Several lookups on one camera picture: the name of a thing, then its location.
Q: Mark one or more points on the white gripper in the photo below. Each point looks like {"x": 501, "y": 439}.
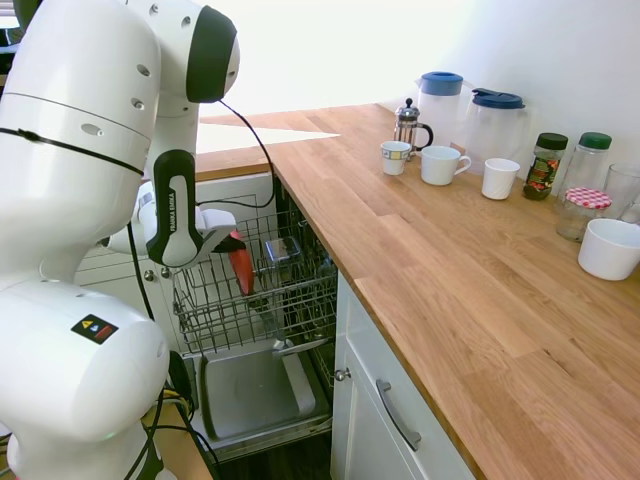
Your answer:
{"x": 215, "y": 225}

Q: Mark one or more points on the pink plastic plate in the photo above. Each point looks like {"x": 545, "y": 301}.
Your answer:
{"x": 244, "y": 272}

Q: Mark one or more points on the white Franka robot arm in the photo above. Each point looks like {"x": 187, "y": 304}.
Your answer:
{"x": 75, "y": 175}

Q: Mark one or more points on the open dishwasher door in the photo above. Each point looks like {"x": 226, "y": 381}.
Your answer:
{"x": 250, "y": 395}

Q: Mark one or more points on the clear square container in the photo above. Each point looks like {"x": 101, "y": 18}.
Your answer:
{"x": 282, "y": 250}

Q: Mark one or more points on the round metal cabinet knob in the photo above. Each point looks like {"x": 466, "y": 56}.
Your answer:
{"x": 165, "y": 273}
{"x": 342, "y": 374}
{"x": 149, "y": 275}

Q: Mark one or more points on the black C-clamp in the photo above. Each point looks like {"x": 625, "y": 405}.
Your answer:
{"x": 181, "y": 380}

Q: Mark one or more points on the small patterned white cup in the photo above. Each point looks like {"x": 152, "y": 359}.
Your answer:
{"x": 395, "y": 160}

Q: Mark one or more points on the wooden robot mounting board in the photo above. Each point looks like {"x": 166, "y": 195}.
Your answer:
{"x": 185, "y": 450}

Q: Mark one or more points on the glass French press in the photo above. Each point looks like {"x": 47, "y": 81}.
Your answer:
{"x": 412, "y": 127}

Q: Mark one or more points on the clear pitcher light blue lid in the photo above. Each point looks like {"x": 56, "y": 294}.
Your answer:
{"x": 440, "y": 107}

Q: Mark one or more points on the white ribbed cup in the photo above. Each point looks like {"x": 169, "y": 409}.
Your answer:
{"x": 499, "y": 180}

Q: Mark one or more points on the clear pitcher dark blue lid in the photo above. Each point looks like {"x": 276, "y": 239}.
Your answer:
{"x": 495, "y": 130}

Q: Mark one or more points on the spice jar black lid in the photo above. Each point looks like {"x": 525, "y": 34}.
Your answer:
{"x": 544, "y": 172}

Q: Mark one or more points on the glass jar red checkered lid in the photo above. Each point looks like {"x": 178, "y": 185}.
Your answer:
{"x": 580, "y": 215}

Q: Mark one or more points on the clear jar green lid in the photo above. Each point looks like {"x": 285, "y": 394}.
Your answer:
{"x": 590, "y": 167}

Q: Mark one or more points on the white ceramic bowl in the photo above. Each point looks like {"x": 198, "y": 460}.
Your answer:
{"x": 607, "y": 250}

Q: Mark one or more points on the tall clear drinking glass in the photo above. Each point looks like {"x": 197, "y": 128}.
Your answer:
{"x": 625, "y": 185}

